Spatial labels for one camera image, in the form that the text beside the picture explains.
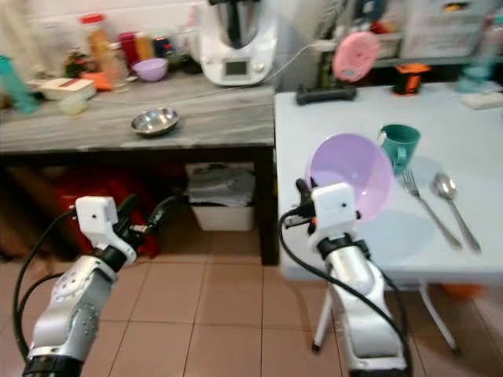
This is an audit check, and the steel spoon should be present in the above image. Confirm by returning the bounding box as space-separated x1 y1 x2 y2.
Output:
431 174 483 254

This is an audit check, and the teal plastic cup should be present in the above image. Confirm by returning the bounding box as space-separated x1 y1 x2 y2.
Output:
377 123 423 176

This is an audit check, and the small purple bowl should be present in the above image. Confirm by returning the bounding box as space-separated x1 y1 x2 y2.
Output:
132 58 170 83

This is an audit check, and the grey storage box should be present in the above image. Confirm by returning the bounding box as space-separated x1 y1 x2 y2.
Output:
399 0 493 60

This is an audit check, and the white storage bin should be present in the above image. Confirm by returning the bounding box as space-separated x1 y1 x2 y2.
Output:
188 163 257 232

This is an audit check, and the small clear glass cup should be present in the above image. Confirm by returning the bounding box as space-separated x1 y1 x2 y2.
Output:
60 93 90 118

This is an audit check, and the dark table with marble top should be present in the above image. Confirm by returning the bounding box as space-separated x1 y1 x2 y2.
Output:
0 72 281 266

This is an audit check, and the small steel bowl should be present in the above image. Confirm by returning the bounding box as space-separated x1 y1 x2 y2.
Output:
130 108 181 139

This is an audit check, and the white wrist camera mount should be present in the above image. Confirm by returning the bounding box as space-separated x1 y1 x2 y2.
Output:
310 182 357 241
74 196 133 265

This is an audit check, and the red canister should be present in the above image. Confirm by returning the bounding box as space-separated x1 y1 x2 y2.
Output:
117 32 140 72

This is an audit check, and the white kitchen cooking machine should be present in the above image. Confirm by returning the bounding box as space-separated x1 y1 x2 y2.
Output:
198 0 281 88

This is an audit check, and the white folding table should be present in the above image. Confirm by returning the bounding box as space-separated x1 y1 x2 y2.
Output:
273 82 503 354

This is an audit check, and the steel fork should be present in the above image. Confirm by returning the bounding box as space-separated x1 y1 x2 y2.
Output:
401 168 464 251

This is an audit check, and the orange and black device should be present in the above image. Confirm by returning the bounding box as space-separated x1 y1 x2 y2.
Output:
394 63 432 97

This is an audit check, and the red-capped bottle of orange liquid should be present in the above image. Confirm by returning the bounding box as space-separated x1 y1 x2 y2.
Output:
79 13 119 76

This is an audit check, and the white food container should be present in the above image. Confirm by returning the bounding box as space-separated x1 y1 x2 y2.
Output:
39 78 97 102

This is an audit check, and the pale teal glass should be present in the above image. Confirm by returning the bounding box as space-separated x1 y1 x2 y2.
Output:
457 63 497 96

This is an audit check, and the teal water bottle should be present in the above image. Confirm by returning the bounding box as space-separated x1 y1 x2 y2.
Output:
0 54 41 116

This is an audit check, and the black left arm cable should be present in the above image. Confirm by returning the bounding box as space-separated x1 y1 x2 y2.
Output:
11 209 79 364

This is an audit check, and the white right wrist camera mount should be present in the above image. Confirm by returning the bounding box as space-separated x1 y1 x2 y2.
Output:
310 182 357 241

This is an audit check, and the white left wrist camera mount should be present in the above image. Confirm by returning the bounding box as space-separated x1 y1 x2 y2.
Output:
74 196 133 265

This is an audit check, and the large purple plastic bowl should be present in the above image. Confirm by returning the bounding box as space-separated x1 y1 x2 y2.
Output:
306 132 395 223

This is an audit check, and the red plastic crate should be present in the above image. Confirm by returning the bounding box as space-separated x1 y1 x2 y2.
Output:
53 168 163 260

